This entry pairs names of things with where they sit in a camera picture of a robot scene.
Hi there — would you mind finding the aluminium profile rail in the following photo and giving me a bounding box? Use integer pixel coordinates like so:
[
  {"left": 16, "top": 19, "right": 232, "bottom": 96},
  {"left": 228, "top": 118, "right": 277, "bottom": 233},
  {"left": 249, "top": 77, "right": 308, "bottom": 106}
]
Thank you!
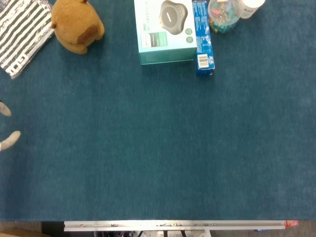
[{"left": 64, "top": 219, "right": 288, "bottom": 232}]

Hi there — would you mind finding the clear jar of colourful clips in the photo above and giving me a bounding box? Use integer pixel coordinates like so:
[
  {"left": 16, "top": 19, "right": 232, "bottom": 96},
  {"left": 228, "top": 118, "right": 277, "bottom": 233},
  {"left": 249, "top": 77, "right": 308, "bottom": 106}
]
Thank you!
[{"left": 207, "top": 0, "right": 244, "bottom": 34}]

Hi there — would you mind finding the teal speaker product box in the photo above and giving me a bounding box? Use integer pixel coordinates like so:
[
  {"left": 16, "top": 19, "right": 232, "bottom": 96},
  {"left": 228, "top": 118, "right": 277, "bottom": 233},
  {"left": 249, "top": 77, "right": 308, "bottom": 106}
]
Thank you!
[{"left": 134, "top": 0, "right": 198, "bottom": 66}]

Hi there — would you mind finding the teal felt table mat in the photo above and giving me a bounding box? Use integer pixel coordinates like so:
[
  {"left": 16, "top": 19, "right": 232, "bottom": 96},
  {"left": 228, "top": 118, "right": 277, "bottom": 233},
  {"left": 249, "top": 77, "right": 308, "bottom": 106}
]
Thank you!
[{"left": 0, "top": 0, "right": 316, "bottom": 222}]

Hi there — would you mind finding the brown plush bear toy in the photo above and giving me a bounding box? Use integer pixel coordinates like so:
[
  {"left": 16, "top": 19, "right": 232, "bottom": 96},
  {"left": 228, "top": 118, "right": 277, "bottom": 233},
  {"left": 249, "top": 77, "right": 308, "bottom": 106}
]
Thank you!
[{"left": 51, "top": 0, "right": 105, "bottom": 55}]

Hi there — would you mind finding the green white striped packaged cloth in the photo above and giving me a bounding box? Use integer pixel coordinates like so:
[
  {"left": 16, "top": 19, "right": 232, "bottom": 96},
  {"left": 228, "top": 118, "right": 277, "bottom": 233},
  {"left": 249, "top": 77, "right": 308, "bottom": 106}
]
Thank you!
[{"left": 0, "top": 0, "right": 55, "bottom": 80}]

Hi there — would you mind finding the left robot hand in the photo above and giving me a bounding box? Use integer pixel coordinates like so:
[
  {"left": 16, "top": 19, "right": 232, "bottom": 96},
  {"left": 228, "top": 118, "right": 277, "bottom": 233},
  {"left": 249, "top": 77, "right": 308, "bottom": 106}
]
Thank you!
[{"left": 0, "top": 100, "right": 22, "bottom": 151}]

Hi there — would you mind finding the white plastic bottle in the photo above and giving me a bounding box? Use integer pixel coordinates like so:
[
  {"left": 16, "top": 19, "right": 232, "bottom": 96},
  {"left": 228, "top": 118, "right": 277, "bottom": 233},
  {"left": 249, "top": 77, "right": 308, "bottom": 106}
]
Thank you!
[{"left": 240, "top": 0, "right": 267, "bottom": 19}]

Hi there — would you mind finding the blue toothpaste box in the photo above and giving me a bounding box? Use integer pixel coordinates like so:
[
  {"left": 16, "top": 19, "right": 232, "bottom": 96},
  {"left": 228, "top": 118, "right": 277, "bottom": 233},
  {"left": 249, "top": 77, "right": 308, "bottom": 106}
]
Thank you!
[{"left": 192, "top": 0, "right": 216, "bottom": 77}]

